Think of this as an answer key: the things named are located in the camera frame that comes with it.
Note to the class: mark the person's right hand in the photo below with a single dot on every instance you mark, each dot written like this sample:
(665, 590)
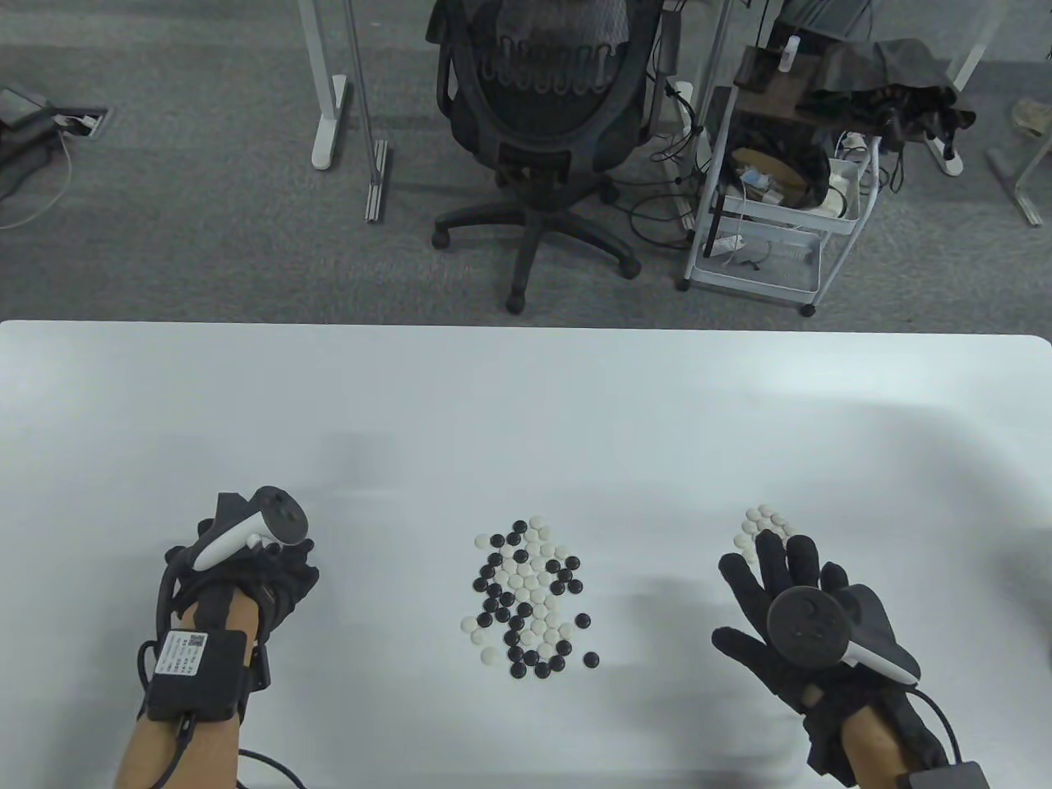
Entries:
(789, 682)

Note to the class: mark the person's left hand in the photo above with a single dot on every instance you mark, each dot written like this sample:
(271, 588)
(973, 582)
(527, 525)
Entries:
(283, 583)

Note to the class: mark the sorted white go stones group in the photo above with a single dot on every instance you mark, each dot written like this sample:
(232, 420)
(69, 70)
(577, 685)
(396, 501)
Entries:
(760, 519)

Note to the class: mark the mixed black white go stones pile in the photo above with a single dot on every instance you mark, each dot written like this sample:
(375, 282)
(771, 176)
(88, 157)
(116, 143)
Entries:
(534, 596)

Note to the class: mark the person's left forearm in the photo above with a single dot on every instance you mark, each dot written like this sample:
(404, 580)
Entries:
(205, 740)

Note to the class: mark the grey white right hand controller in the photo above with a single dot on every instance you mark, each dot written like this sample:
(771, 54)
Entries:
(805, 620)

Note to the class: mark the grey white hand controller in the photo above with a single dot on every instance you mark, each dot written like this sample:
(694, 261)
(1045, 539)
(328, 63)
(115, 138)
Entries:
(805, 620)
(283, 514)

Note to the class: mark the grey white left hand controller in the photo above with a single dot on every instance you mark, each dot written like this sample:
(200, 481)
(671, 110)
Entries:
(283, 514)

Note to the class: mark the white utility cart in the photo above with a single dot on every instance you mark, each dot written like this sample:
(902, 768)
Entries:
(756, 283)

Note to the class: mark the white desk leg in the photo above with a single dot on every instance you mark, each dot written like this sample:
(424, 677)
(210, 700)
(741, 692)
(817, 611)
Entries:
(329, 123)
(978, 57)

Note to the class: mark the black mesh office chair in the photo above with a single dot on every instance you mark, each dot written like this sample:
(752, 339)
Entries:
(534, 177)

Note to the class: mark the floor socket box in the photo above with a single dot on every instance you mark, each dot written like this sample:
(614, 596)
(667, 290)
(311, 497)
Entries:
(82, 123)

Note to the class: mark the grey metal floor foot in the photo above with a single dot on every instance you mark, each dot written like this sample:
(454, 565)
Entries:
(1019, 193)

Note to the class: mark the white power strip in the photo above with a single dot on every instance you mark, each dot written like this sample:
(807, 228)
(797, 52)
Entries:
(945, 156)

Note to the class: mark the black cloth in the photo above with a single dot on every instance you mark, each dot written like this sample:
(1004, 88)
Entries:
(879, 74)

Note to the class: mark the tan shoe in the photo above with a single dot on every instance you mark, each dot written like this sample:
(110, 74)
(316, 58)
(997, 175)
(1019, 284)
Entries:
(1034, 115)

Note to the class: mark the small white bottle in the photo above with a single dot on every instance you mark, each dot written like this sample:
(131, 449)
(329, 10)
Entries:
(791, 56)

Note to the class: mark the black power adapter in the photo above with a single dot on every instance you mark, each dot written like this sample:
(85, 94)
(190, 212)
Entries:
(670, 45)

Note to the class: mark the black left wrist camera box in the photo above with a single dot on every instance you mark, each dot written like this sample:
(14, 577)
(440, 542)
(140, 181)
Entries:
(197, 674)

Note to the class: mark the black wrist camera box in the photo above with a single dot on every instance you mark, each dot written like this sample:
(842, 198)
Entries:
(197, 674)
(945, 777)

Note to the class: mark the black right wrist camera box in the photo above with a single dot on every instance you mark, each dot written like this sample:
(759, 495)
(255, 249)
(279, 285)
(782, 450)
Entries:
(945, 777)

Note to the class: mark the aluminium profile post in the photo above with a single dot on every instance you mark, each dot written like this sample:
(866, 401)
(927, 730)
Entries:
(376, 181)

